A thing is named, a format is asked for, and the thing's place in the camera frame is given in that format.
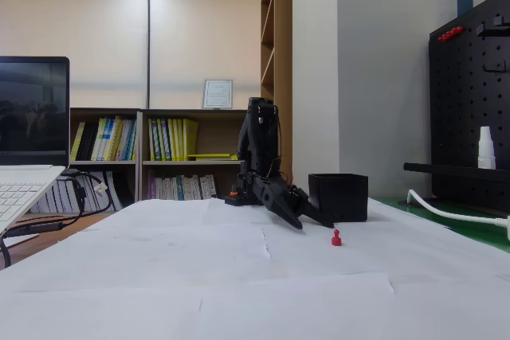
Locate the framed certificate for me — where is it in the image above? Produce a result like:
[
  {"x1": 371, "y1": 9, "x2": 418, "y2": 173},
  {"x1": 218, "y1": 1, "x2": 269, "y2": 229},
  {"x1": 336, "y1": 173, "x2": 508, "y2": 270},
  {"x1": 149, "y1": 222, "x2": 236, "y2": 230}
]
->
[{"x1": 202, "y1": 78, "x2": 233, "y2": 110}]

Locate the white power cable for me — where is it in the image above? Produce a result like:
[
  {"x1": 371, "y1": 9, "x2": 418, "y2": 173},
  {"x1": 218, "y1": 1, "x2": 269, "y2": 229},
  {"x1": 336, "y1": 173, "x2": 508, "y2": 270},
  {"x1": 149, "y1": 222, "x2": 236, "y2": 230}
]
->
[{"x1": 406, "y1": 190, "x2": 510, "y2": 226}]

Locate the black pegboard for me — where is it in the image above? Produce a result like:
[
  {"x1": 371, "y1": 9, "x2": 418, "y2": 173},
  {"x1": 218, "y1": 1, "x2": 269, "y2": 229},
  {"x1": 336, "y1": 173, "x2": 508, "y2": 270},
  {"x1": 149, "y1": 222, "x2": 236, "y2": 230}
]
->
[{"x1": 428, "y1": 0, "x2": 510, "y2": 212}]

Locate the white paper sheet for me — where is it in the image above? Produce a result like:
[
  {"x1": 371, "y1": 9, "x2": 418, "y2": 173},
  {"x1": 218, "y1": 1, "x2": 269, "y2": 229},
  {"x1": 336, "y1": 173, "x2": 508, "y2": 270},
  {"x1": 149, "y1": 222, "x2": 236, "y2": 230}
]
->
[
  {"x1": 0, "y1": 287, "x2": 203, "y2": 340},
  {"x1": 10, "y1": 223, "x2": 275, "y2": 294},
  {"x1": 198, "y1": 271, "x2": 510, "y2": 340},
  {"x1": 261, "y1": 195, "x2": 510, "y2": 277}
]

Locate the white laptop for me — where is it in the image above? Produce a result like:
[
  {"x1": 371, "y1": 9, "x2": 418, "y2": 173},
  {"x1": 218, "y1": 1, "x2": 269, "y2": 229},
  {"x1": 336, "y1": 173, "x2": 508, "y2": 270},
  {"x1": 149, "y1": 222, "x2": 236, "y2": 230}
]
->
[{"x1": 0, "y1": 56, "x2": 71, "y2": 236}]

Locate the black square box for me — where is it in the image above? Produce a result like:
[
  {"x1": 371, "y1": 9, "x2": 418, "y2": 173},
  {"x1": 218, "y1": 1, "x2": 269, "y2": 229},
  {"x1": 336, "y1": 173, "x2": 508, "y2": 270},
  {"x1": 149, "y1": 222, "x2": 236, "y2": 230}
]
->
[{"x1": 308, "y1": 173, "x2": 369, "y2": 224}]

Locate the low dark wooden bookshelf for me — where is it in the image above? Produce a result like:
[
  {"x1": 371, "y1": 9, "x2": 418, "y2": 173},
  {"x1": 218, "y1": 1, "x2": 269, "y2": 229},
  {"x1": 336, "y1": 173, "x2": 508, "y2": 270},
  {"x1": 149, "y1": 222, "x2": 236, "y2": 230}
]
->
[{"x1": 69, "y1": 107, "x2": 141, "y2": 213}]

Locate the black pegboard shelf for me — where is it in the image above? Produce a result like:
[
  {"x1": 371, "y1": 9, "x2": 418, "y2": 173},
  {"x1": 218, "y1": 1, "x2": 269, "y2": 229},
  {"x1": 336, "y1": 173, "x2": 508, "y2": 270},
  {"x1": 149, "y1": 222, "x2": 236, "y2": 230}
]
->
[{"x1": 402, "y1": 162, "x2": 510, "y2": 182}]

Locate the wide yellow binder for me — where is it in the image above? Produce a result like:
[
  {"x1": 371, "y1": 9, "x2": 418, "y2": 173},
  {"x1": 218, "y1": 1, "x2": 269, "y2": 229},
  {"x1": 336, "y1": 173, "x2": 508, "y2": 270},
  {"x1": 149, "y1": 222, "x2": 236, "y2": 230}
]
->
[{"x1": 182, "y1": 118, "x2": 199, "y2": 162}]

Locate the black pegboard hook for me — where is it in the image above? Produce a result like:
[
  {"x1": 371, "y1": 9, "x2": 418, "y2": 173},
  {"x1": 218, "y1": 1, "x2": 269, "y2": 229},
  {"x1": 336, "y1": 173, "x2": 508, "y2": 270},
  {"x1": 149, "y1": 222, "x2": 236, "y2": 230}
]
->
[
  {"x1": 475, "y1": 23, "x2": 510, "y2": 37},
  {"x1": 482, "y1": 60, "x2": 510, "y2": 76}
]

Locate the white plastic bottle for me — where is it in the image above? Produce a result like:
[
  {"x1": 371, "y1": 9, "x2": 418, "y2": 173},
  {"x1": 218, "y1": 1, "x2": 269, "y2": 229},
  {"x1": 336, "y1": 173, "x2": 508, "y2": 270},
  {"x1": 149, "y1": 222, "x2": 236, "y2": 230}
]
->
[{"x1": 477, "y1": 126, "x2": 497, "y2": 170}]

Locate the low light wooden bookshelf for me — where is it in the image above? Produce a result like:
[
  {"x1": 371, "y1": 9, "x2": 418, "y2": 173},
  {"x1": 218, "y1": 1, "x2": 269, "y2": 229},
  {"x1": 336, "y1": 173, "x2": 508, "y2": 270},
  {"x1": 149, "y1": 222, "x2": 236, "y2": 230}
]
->
[{"x1": 137, "y1": 108, "x2": 255, "y2": 202}]

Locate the black laptop cable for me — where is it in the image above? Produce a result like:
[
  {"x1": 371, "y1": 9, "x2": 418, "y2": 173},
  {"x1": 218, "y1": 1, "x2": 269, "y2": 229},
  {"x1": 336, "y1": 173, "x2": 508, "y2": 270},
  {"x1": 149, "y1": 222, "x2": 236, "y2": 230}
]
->
[{"x1": 0, "y1": 170, "x2": 113, "y2": 269}]

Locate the black orange base clamp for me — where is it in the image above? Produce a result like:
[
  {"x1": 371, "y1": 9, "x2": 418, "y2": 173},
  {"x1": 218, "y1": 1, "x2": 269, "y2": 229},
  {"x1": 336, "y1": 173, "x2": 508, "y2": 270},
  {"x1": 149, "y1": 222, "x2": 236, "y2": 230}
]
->
[{"x1": 223, "y1": 184, "x2": 245, "y2": 208}]

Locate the tall wooden bookshelf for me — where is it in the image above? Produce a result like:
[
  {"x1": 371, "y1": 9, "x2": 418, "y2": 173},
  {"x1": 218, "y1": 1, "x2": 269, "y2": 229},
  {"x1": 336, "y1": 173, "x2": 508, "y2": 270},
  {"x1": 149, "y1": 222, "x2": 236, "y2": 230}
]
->
[{"x1": 260, "y1": 0, "x2": 294, "y2": 199}]

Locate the green desk mat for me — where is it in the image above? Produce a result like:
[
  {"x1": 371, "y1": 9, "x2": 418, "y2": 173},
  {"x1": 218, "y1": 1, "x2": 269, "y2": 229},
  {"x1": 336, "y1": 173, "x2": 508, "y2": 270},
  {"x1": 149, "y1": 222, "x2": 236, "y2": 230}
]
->
[{"x1": 372, "y1": 195, "x2": 510, "y2": 254}]

